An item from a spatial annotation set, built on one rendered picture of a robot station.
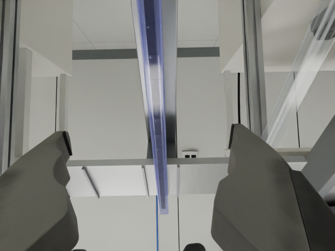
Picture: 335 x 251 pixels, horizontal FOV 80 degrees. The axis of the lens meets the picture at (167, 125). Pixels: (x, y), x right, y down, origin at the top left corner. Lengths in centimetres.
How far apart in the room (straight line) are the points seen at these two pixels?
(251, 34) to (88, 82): 181
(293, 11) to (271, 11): 6
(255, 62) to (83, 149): 183
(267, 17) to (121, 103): 164
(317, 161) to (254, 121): 20
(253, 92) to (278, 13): 23
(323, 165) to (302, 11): 43
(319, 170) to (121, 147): 178
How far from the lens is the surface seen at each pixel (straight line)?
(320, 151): 45
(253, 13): 70
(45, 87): 241
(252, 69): 62
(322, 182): 46
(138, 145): 201
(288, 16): 72
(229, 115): 100
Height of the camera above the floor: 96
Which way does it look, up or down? 5 degrees down
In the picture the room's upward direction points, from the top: 179 degrees clockwise
